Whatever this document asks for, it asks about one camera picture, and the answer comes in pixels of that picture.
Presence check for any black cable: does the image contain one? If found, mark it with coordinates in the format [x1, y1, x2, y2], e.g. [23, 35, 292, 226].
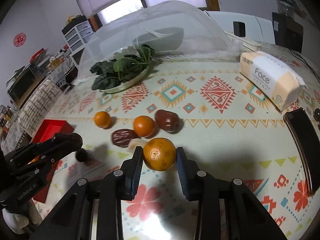
[287, 48, 320, 81]

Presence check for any white remote box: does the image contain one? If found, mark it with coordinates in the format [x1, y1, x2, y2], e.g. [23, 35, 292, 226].
[242, 40, 261, 51]

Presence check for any white drawer unit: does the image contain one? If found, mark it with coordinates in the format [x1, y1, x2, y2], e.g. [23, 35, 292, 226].
[62, 15, 94, 53]

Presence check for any white mesh food cover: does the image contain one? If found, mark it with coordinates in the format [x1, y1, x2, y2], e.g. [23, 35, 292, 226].
[74, 1, 240, 86]

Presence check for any red tray box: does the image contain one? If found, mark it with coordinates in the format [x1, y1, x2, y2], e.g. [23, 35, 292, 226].
[33, 119, 74, 203]

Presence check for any grey bowl under cover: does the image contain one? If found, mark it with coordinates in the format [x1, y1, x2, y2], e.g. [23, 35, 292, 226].
[132, 27, 184, 52]

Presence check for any wrinkled red date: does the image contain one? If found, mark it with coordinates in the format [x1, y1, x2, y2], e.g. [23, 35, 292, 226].
[111, 129, 139, 147]

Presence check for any black box on cabinet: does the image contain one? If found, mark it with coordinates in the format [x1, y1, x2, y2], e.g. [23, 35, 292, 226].
[233, 21, 246, 37]

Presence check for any water bottle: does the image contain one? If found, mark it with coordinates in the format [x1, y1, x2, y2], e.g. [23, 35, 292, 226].
[277, 0, 295, 18]

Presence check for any dark round plum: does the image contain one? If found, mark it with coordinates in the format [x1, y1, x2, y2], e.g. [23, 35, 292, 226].
[313, 108, 320, 123]

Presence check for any patterned chair back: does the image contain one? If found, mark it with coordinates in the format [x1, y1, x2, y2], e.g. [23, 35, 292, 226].
[18, 80, 62, 137]

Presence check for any glossy red jujube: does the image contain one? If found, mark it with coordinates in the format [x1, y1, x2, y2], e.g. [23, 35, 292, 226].
[155, 109, 180, 133]

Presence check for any microwave oven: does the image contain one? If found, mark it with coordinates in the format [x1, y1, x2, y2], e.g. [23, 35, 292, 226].
[7, 66, 42, 108]

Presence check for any red paper wall decoration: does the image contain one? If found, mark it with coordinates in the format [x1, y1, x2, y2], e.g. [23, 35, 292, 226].
[13, 33, 27, 47]

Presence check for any plate of spinach leaves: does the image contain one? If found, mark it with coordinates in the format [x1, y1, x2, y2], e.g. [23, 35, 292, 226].
[90, 44, 155, 94]

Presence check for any large orange mandarin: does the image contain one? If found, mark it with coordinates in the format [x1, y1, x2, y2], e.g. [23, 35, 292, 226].
[143, 138, 177, 171]

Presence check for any Face tissue pack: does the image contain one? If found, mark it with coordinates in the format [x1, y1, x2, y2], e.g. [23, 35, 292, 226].
[240, 51, 306, 111]

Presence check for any small orange mandarin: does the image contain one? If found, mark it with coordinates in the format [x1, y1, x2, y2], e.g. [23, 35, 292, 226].
[93, 111, 112, 128]

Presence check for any patterned tablecloth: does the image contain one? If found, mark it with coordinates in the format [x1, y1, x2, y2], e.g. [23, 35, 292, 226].
[32, 39, 320, 240]

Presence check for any black smartphone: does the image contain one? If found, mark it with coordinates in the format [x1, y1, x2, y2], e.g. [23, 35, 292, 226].
[283, 108, 319, 196]

